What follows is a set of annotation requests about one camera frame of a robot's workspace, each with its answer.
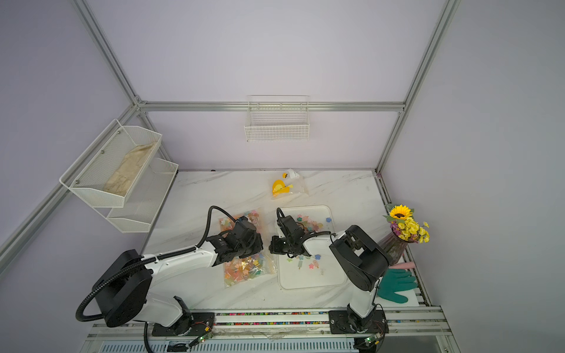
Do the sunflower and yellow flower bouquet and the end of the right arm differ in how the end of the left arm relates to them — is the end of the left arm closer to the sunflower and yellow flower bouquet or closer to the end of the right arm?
the end of the right arm

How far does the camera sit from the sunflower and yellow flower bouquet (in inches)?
27.9

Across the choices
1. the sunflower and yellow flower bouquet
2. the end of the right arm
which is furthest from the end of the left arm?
the sunflower and yellow flower bouquet
